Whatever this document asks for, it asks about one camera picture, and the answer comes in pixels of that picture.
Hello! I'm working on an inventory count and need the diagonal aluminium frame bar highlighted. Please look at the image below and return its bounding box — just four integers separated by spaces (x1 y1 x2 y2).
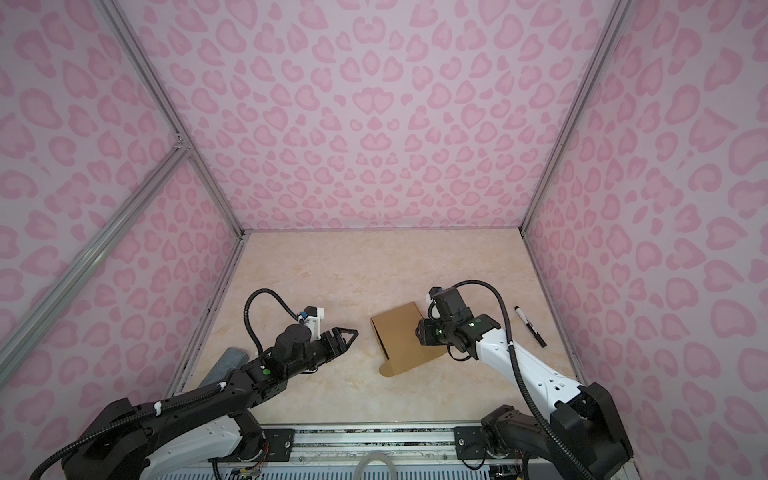
1 141 189 385

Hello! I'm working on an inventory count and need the aluminium frame post left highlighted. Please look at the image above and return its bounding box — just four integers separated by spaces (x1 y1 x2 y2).
93 0 246 239

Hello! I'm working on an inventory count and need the grey whiteboard eraser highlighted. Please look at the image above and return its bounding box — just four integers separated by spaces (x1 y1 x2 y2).
199 347 249 387

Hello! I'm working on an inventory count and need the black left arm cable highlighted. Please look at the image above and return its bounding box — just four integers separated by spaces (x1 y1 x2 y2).
28 287 301 480

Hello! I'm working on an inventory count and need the brown cardboard paper box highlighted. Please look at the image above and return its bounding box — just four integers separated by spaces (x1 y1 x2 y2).
371 302 447 378

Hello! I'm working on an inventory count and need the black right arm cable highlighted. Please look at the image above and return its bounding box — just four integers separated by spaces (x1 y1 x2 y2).
428 279 598 480

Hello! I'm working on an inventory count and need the aluminium frame post right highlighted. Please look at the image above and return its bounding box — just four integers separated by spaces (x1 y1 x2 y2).
519 0 637 239

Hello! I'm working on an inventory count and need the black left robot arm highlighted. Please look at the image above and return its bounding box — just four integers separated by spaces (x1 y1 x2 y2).
62 324 358 479

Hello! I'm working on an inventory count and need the aluminium frame post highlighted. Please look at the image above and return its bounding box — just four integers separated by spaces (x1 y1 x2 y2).
93 0 246 239
519 0 637 239

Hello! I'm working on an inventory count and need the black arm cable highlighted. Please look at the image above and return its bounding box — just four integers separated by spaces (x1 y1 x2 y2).
28 287 301 480
428 279 598 480

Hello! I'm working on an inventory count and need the black marker pen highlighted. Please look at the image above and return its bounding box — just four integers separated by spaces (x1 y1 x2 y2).
514 306 548 348

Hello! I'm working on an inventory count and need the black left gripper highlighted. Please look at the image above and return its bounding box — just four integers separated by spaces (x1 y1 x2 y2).
287 326 360 381

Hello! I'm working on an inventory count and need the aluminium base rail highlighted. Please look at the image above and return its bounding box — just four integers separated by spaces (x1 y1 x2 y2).
113 422 637 480

